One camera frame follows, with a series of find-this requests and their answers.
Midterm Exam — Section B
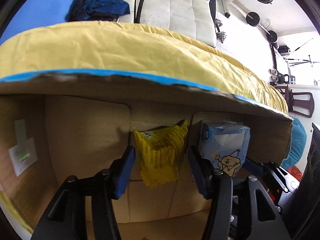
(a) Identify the blue cartoon tissue pack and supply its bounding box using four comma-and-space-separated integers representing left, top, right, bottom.
198, 120, 251, 177

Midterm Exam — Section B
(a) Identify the yellow crinkled snack bag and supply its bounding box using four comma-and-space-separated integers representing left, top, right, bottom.
133, 119, 189, 187

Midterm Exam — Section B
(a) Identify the orange plastic bag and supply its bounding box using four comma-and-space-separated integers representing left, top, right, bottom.
287, 165, 303, 181

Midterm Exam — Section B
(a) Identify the teal blanket on chair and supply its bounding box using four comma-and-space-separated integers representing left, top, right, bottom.
281, 118, 307, 170

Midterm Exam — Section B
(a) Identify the dark wooden chair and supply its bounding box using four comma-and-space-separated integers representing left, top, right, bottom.
275, 85, 315, 118

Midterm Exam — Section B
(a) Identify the open cardboard box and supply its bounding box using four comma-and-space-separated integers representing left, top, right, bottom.
1, 70, 292, 233

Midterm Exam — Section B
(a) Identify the treadmill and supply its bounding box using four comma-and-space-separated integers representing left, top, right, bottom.
274, 37, 320, 86

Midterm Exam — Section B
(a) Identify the chrome dumbbell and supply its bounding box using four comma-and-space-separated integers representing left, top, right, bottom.
215, 18, 227, 43

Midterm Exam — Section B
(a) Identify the yellow tablecloth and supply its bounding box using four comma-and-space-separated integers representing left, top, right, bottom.
1, 21, 289, 113

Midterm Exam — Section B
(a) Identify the short barbell on floor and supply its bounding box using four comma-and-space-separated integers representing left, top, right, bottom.
246, 12, 278, 44

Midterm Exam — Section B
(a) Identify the right white padded chair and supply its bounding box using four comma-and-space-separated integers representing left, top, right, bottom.
137, 0, 216, 47

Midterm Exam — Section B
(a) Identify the blue foam mat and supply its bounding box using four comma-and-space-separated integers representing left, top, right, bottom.
1, 0, 74, 43

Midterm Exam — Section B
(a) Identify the dark blue cloth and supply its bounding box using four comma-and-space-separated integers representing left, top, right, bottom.
68, 0, 130, 22

